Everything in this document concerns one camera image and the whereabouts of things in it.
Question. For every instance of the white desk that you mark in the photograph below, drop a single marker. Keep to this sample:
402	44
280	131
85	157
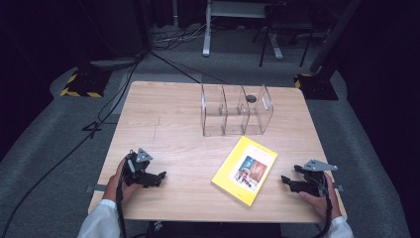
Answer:
207	39

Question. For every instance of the clear acrylic book rack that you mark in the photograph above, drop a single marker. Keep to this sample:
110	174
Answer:
214	112

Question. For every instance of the black chair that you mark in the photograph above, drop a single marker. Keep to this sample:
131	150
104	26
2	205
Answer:
263	49

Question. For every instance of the person's right hand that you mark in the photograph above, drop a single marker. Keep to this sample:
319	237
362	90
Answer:
325	206

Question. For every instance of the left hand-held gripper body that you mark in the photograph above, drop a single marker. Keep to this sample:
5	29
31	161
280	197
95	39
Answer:
133	172

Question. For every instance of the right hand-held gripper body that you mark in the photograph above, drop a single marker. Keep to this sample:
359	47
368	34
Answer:
317	180

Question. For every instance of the black stand with striped base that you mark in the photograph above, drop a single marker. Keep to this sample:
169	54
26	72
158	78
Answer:
318	86
85	84

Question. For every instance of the grey table bracket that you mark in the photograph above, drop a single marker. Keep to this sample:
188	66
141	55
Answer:
95	188
339	188

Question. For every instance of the black round table grommet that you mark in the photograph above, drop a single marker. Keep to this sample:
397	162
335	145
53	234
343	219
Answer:
251	98

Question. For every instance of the person's left hand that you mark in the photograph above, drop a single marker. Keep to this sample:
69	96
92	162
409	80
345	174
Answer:
115	188

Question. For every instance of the yellow book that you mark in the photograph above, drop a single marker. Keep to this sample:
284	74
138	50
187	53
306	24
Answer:
244	172

